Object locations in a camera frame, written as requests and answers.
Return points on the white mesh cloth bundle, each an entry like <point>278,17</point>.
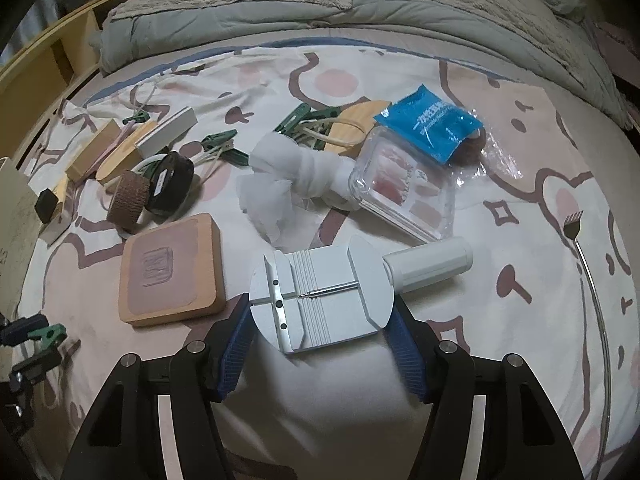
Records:
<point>295,175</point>

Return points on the clear case of press-on nails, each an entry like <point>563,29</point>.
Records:
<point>405,195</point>

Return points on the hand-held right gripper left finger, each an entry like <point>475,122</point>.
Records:
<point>232,345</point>

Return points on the brown bandage roll in wrap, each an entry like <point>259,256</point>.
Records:
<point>470,152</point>

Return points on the tan square pad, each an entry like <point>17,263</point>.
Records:
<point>170,270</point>

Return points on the pale blue watch link tool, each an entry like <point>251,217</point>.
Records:
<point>325,305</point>

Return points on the blue foil packet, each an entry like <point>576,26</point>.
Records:
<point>430,122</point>

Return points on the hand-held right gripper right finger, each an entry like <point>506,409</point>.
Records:
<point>407,355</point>

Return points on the flat wooden board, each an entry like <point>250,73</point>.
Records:
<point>352,122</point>

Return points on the brown bandage roll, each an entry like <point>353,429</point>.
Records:
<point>127,202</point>
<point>470,152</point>

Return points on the white long box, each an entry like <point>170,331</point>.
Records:
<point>167,132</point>

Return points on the printed blanket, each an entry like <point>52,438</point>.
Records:
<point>320,410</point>

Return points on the rectangular wooden block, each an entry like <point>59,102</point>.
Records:
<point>92,152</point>

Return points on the white plastic cylinder tube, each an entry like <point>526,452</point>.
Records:
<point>430,262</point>

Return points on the black round tin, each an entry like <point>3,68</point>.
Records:
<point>172,185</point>

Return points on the pink flat block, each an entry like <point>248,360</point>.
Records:
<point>125,131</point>

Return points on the small black cube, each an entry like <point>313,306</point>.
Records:
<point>46,205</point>

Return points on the metal back scratcher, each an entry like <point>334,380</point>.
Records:
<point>600,310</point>

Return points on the yellow and white box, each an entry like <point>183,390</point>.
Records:
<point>56,230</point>

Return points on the wooden bedside shelf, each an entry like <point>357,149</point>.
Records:
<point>45,60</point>

